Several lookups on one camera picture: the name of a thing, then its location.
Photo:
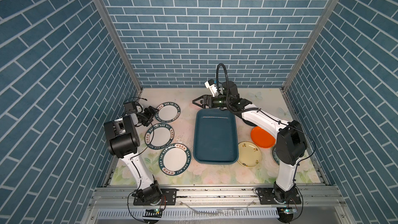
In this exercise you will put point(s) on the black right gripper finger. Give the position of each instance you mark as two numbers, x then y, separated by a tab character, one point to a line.
201	105
200	99

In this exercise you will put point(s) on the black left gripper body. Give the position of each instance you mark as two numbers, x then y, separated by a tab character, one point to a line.
145	115

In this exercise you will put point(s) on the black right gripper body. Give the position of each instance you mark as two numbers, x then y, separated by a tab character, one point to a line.
218	102

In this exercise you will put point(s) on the green-rimmed white plate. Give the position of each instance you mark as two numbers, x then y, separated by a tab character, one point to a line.
159	136
175	159
167	112

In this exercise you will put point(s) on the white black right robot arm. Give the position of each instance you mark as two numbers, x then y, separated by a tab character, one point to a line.
290	139

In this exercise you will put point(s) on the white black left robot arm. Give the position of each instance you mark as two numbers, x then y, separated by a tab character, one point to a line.
123	142

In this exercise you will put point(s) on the teal plastic bin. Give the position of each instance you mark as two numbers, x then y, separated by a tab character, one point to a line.
215	137

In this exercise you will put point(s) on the orange plastic plate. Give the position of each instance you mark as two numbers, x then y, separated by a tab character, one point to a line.
262	138

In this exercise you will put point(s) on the cream yellow floral plate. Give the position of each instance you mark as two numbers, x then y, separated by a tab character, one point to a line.
250	155

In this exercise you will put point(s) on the blue white floral plate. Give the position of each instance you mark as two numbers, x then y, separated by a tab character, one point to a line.
274	155

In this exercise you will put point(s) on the left controller board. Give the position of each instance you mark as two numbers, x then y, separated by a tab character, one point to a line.
153	213

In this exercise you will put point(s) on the controller board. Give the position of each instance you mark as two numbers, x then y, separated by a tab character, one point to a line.
153	213
286	211

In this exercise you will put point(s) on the right controller board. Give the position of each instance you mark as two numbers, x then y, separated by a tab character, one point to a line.
286	211

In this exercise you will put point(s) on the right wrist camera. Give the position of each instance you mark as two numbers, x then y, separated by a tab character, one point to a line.
212	87

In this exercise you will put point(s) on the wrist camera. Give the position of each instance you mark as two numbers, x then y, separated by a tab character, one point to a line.
130	107
212	87

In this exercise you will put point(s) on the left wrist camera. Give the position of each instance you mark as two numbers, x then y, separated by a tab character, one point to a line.
130	107

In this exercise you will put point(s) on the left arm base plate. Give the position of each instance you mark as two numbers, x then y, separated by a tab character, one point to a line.
168	198

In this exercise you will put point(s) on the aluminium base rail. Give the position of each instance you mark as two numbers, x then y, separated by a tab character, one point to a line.
234	204

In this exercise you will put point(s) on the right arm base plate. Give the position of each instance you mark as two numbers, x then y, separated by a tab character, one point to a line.
269	196

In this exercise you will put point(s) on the left aluminium corner post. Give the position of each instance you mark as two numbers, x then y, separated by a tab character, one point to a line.
102	11

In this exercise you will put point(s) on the aluminium corner post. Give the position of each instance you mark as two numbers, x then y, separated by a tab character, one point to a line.
102	11
329	7

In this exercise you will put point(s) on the right aluminium corner post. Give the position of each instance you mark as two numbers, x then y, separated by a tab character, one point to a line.
329	7

